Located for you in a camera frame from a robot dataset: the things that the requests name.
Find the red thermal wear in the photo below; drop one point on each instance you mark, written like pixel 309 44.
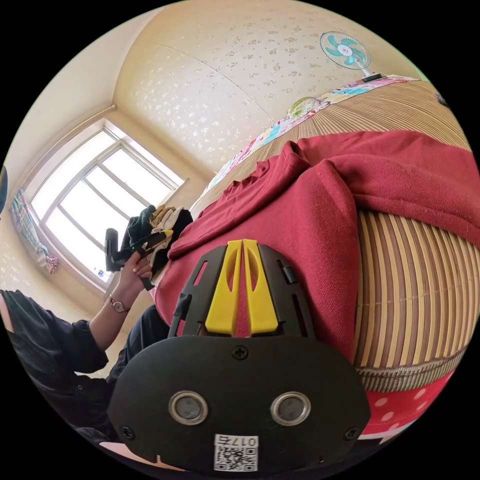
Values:
pixel 300 210

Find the person's left hand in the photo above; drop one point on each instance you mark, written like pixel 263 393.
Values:
pixel 135 275

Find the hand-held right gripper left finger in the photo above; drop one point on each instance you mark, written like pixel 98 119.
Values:
pixel 219 300

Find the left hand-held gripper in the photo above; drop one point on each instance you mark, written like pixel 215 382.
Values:
pixel 144 243

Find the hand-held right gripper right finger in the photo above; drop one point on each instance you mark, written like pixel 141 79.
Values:
pixel 264 303

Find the pile of clothes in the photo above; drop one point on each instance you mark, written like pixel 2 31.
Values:
pixel 168 221

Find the bed with woven mat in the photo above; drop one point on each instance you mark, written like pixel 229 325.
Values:
pixel 412 262

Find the window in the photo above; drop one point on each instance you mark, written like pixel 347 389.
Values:
pixel 101 210

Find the white and teal fan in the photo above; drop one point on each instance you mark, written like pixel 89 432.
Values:
pixel 345 50

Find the person's body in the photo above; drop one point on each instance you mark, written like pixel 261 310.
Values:
pixel 56 367

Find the person's left forearm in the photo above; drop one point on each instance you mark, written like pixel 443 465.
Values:
pixel 108 322

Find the plaid curtain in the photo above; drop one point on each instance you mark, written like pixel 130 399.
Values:
pixel 28 225

